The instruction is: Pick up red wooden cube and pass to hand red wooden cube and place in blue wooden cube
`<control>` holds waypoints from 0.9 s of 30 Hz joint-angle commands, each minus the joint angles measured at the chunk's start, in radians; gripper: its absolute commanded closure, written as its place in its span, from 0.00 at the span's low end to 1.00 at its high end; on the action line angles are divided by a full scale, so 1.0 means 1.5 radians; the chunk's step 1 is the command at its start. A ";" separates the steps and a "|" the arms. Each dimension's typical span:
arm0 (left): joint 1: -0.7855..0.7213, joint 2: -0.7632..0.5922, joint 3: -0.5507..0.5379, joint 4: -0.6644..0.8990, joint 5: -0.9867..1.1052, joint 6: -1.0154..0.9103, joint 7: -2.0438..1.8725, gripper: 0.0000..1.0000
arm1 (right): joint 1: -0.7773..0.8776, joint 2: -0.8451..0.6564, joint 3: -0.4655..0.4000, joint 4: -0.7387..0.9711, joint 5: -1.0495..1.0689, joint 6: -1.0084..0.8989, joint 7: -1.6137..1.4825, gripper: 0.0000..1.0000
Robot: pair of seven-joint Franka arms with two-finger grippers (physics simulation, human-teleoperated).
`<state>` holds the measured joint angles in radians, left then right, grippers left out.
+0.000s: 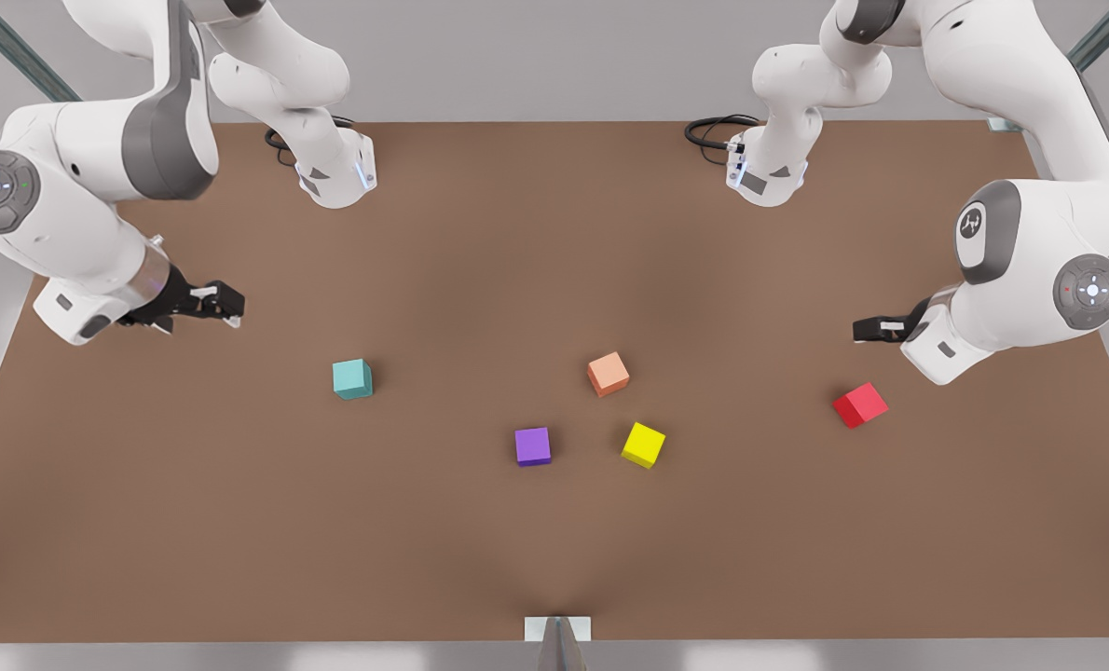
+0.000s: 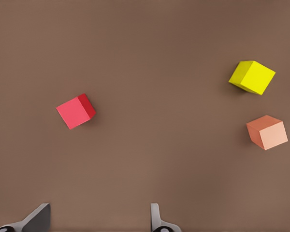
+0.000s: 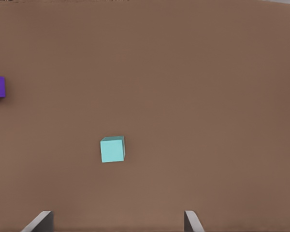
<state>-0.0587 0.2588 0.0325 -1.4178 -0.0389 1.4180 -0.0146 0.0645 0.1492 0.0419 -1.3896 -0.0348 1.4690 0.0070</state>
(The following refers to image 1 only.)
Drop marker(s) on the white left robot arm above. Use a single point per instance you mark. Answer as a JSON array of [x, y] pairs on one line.
[[1030, 233]]

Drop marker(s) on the purple wooden cube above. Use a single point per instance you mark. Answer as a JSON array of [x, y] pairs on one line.
[[532, 446]]

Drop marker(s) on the red wooden cube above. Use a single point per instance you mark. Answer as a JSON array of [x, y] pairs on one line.
[[860, 406]]

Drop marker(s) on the teal blue wooden cube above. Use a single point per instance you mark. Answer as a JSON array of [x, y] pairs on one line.
[[352, 379]]

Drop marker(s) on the orange wooden cube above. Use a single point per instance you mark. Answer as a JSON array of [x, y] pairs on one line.
[[608, 375]]

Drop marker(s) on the yellow wooden cube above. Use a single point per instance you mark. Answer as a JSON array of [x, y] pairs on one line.
[[643, 445]]

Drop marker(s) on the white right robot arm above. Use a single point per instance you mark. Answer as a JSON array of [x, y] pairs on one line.
[[70, 158]]

